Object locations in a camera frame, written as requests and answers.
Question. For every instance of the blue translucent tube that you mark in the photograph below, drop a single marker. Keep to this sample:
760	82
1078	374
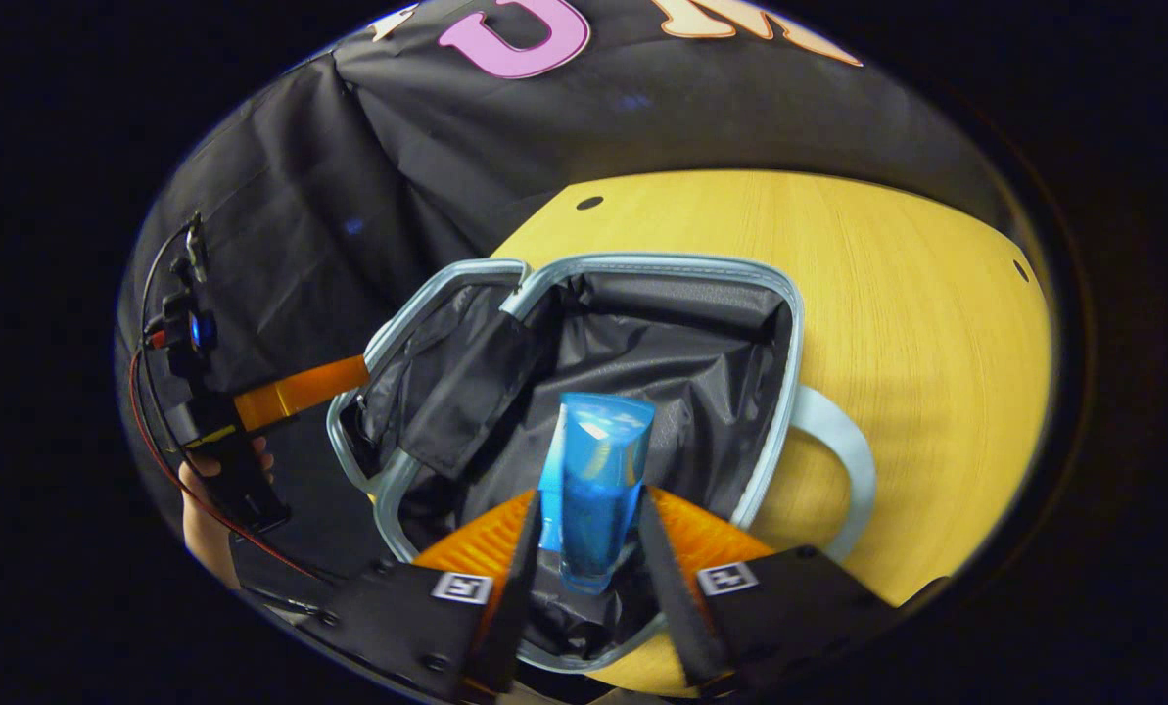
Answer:
598	490

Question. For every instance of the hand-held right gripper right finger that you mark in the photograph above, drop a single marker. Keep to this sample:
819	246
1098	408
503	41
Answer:
677	597

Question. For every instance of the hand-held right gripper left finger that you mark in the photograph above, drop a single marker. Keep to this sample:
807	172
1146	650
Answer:
517	607

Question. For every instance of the light blue suitcase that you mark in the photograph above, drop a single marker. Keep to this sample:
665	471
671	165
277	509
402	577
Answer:
662	343

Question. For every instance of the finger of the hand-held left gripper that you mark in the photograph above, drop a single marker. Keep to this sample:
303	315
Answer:
300	390

